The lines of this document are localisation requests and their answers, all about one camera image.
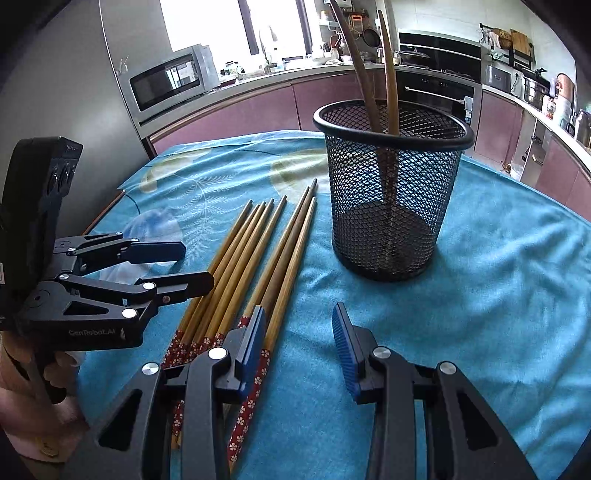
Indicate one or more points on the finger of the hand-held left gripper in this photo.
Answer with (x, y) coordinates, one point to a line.
(157, 252)
(184, 284)

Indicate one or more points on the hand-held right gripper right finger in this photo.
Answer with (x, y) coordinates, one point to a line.
(344, 350)

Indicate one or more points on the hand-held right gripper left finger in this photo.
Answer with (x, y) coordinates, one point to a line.
(251, 344)

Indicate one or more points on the bunch of wooden chopsticks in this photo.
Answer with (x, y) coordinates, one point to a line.
(217, 300)

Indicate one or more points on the black mesh basket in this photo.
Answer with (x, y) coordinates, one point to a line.
(429, 207)

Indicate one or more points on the light wooden chopstick floral end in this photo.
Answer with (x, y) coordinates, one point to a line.
(390, 83)

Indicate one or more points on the person's left forearm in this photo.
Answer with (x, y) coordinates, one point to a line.
(37, 445)

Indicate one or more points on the person's left hand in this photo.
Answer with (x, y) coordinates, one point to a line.
(64, 369)

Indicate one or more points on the wooden table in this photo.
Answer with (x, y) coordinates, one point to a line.
(104, 212)

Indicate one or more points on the grey refrigerator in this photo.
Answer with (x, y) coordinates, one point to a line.
(78, 92)

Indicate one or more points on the blue printed tablecloth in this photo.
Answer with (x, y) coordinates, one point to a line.
(485, 300)

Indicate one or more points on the large silver microwave oven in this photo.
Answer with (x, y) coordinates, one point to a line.
(161, 83)

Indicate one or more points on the purple base cabinets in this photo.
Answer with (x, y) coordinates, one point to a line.
(496, 120)
(258, 106)

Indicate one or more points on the white kitchen countertop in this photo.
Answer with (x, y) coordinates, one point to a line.
(295, 69)

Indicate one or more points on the kitchen window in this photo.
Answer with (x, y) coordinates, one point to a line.
(207, 23)

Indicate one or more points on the white jug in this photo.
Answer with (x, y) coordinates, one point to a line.
(270, 46)

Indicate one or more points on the black built-in oven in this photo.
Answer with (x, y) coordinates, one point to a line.
(438, 92)

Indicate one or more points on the black wok with lid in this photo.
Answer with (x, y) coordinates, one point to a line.
(415, 57)

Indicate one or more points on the hanging black pan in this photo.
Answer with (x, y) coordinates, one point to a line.
(371, 38)

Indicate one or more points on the small silver microwave oven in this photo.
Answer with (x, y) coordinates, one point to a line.
(497, 78)

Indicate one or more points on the steel pot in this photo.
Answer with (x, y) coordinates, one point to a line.
(534, 92)

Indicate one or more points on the pink kitchen appliance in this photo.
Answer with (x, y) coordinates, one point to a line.
(565, 92)

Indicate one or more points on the wooden cutting board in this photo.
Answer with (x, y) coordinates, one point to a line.
(520, 44)

